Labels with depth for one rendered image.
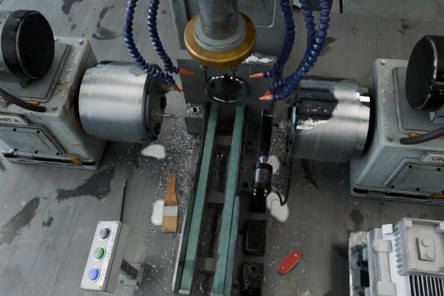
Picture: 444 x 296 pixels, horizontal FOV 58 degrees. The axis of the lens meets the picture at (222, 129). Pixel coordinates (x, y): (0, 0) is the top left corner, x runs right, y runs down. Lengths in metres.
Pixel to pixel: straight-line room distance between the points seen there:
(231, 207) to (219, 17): 0.57
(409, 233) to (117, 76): 0.87
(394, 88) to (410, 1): 2.11
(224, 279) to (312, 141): 0.45
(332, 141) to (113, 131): 0.63
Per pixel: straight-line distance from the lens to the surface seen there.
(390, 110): 1.16
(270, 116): 0.98
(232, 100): 1.35
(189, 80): 1.31
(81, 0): 2.04
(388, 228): 1.10
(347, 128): 1.13
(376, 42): 1.81
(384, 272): 1.09
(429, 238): 1.08
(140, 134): 1.20
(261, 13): 1.23
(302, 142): 1.14
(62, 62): 1.29
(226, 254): 1.19
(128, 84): 1.18
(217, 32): 0.96
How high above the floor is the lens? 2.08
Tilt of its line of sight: 60 degrees down
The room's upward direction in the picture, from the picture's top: 5 degrees counter-clockwise
